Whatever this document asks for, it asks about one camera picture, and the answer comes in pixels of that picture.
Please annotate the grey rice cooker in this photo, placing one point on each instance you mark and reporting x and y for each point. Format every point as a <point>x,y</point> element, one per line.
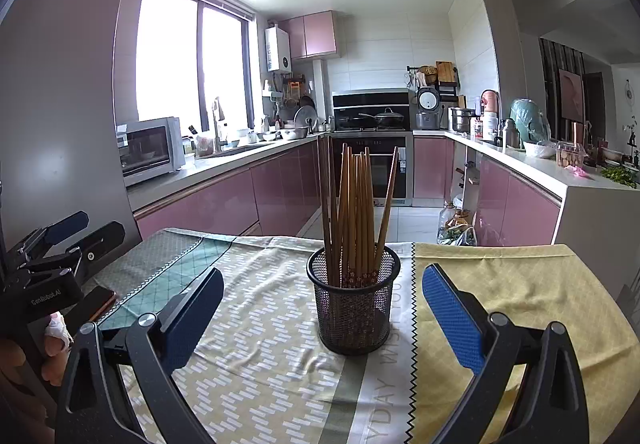
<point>427,107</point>

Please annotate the grey refrigerator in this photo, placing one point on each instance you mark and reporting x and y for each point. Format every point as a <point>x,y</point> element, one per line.
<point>60,98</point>

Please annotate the plastic oil bottle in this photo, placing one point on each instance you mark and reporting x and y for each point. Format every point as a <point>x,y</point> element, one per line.
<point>447,220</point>

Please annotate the kitchen window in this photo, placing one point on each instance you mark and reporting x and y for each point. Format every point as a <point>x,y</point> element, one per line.
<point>170,53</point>

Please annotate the wall picture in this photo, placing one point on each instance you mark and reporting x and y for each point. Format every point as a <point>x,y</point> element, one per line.
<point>570,94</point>

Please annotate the pink kettle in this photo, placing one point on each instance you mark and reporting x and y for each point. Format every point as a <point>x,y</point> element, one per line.
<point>490,101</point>

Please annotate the bunch of wooden chopsticks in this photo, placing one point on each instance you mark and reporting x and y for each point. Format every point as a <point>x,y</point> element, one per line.
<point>355,214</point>

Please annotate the wall clock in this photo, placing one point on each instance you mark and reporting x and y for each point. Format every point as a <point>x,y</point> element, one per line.
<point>630,91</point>

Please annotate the pink wall cabinets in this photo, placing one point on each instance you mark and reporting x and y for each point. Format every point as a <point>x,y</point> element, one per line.
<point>315,33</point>

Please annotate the yellow checked tablecloth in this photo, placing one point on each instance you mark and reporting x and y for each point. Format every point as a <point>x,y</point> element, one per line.
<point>525,284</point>

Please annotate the steel pot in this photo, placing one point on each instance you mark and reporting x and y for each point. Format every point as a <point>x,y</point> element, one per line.
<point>461,120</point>

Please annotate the bag of vegetables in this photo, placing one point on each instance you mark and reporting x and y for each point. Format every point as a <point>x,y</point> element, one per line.
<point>457,234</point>

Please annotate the steel faucet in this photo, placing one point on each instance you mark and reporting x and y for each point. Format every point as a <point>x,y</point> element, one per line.
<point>218,123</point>

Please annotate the white bowl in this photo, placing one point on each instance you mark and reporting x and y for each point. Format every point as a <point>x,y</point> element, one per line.
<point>539,149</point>

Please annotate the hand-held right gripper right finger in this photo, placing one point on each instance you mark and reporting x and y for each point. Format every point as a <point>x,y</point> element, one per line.
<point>452,314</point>

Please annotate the wooden cutting board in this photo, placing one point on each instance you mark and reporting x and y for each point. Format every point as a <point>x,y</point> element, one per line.
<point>445,72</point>

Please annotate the built-in oven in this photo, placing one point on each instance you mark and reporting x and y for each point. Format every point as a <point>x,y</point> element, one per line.
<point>380,173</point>

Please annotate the steel thermos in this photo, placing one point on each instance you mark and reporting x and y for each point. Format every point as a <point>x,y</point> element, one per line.
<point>509,133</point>

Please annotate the steel pot lid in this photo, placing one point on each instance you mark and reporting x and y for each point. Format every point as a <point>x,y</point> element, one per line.
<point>305,117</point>

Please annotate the black mesh utensil holder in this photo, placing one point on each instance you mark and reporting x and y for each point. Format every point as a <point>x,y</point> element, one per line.
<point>350,319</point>

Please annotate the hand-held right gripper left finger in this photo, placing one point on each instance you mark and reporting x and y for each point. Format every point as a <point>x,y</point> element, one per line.
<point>192,319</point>

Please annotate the black range hood stove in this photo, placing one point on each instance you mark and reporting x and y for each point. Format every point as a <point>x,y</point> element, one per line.
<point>370,99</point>

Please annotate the dark smartphone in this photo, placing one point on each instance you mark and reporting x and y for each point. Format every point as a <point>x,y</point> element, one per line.
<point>97,301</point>

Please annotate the pink base cabinets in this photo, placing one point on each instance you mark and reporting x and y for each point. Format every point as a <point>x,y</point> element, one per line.
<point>432,168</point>
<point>520,209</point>
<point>225,199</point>

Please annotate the kitchen sink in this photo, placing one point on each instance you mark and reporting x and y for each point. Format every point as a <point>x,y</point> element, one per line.
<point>235,151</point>

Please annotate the steel basin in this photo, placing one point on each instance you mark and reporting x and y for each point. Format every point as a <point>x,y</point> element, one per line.
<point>294,132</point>

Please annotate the white microwave oven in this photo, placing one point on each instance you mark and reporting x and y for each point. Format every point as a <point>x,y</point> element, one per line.
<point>150,148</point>

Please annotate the clear plastic food container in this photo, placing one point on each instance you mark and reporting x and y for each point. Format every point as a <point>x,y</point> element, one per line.
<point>570,156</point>

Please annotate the white water heater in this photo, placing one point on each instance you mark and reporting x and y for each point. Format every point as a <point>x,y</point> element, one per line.
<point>277,48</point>

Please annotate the green covered appliance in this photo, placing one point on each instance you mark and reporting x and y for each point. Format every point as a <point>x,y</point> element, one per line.
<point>530,121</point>

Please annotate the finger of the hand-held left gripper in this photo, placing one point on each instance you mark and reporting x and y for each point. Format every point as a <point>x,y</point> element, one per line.
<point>67,225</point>
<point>102,236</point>

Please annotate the person's left hand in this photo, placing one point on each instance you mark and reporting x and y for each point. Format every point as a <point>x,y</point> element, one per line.
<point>57,334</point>

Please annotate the black wall rack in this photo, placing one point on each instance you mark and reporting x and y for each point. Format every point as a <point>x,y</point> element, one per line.
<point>432,83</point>

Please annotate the green leafy vegetables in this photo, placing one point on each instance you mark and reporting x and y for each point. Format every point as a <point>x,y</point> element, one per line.
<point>619,176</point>

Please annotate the black pan with lid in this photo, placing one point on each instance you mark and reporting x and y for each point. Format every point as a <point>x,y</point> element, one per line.
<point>389,117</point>

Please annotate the patterned patchwork tablecloth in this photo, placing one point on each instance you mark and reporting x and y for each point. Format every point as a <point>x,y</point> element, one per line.
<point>260,324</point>

